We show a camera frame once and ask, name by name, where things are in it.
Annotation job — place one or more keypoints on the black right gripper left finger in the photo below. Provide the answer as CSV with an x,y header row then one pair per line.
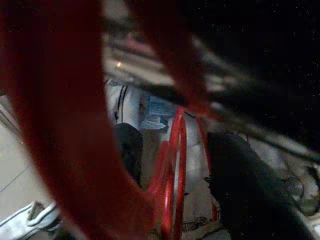
x,y
128,150

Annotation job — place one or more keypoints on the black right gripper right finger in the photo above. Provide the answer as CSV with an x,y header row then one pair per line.
x,y
240,187

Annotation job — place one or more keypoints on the red plastic hanger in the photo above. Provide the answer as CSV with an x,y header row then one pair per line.
x,y
62,100
177,140

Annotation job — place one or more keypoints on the white garment with black stripes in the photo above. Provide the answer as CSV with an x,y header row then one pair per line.
x,y
130,105

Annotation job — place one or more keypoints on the blue and white printed pack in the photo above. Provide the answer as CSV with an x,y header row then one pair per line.
x,y
156,112

